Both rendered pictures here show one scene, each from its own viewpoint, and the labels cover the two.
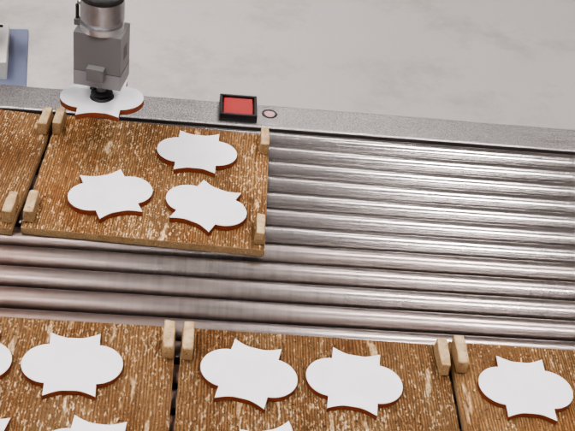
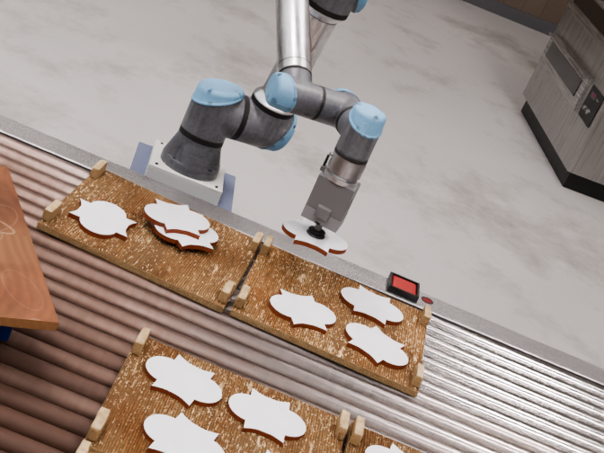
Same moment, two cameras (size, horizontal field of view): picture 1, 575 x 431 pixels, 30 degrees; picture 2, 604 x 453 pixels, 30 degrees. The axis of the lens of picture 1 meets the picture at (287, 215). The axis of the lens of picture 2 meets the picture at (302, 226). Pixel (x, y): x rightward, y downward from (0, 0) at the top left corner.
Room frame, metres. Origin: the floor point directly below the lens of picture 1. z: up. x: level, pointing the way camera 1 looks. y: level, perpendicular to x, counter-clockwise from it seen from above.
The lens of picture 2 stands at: (-0.59, 0.24, 2.04)
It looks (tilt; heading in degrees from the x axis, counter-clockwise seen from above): 24 degrees down; 4
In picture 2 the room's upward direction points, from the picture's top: 24 degrees clockwise
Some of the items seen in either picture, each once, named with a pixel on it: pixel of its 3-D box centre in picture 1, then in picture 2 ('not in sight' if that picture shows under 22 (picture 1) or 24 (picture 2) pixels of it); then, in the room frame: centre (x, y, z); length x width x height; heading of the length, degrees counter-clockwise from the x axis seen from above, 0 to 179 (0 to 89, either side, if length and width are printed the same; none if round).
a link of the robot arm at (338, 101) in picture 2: not in sight; (339, 110); (1.71, 0.43, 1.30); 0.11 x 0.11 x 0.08; 31
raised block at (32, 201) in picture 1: (31, 206); (243, 297); (1.41, 0.43, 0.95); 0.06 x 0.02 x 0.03; 5
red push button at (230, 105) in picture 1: (238, 109); (403, 287); (1.85, 0.13, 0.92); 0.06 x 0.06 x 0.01; 7
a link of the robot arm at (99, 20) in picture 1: (100, 8); (345, 164); (1.63, 0.37, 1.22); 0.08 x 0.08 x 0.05
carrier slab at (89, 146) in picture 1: (154, 180); (334, 315); (1.56, 0.25, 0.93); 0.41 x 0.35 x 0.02; 95
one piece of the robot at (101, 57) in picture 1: (98, 53); (329, 198); (1.62, 0.37, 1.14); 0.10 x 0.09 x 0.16; 177
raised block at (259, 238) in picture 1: (260, 228); (418, 375); (1.44, 0.04, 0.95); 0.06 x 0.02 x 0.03; 5
